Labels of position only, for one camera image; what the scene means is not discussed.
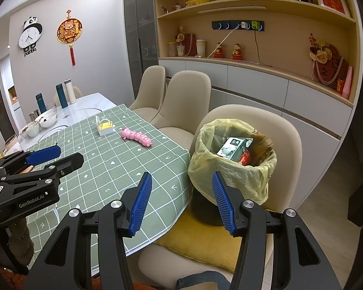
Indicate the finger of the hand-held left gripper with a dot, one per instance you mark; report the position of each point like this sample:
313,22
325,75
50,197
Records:
44,155
71,163

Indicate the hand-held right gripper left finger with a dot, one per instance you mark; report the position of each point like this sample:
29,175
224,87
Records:
140,205

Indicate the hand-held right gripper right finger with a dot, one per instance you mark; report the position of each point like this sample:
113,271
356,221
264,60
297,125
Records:
223,205

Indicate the yellow plastic trash bag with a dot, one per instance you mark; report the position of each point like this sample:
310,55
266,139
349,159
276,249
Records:
245,175

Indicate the red paper cup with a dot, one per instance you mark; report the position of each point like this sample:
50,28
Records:
245,158

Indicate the green white milk carton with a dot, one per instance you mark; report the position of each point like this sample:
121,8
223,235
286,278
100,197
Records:
233,148

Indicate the person's left hand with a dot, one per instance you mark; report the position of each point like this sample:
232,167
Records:
21,241

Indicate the white ceramic bowl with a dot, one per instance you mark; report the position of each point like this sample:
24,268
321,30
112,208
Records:
32,130
22,131
48,120

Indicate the green checked tablecloth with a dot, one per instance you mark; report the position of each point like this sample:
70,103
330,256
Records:
109,172

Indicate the steel cup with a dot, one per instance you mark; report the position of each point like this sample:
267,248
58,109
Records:
33,117

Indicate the small white yellow box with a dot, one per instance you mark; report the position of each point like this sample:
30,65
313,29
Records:
104,130

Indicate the yellow seat cushion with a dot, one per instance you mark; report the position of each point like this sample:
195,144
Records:
193,241

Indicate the teal thermos bottle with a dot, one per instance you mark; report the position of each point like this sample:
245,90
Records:
41,104

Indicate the dark blue thermos bottle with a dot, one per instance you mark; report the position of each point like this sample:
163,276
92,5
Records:
61,96

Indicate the brown paper bag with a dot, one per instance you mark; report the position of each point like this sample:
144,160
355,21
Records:
260,148

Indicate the white thermos bottle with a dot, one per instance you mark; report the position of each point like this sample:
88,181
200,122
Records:
70,92

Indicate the pink pig toy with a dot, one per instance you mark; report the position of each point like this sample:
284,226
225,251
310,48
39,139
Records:
136,136

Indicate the person's orange fuzzy sweater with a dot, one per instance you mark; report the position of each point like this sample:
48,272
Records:
12,281

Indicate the grey tall cabinet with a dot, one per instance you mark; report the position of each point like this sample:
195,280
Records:
140,36

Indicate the red seated figurine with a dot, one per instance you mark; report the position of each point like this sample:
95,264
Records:
237,52
219,51

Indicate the clear plastic cup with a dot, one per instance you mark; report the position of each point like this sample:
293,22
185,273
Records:
181,51

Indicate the white yellow cup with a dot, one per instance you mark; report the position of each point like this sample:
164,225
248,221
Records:
201,47

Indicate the red gift bag with flowers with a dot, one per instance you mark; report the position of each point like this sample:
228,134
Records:
191,45

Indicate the small red box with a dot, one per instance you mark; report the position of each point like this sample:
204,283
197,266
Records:
340,86

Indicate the wooden shelf cabinet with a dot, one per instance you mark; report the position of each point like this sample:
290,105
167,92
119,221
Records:
284,45

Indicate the pink cone box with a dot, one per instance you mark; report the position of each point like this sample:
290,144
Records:
348,84

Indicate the brown heart flower decoration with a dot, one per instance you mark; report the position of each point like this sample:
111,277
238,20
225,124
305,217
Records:
332,66

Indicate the black power strip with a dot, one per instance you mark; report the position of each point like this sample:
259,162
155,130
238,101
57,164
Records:
230,26

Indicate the white charger plug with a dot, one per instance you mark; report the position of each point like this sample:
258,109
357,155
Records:
244,25

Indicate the green charger plug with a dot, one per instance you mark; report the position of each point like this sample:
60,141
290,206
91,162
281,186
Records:
254,25

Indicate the small shelf figurines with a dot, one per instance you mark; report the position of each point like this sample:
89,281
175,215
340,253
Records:
171,7

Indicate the yellow toy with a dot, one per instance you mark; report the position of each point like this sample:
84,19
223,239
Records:
198,1

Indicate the panda wall clock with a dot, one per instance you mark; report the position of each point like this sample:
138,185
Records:
30,37

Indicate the red round wall ornament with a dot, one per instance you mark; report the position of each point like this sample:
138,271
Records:
69,30

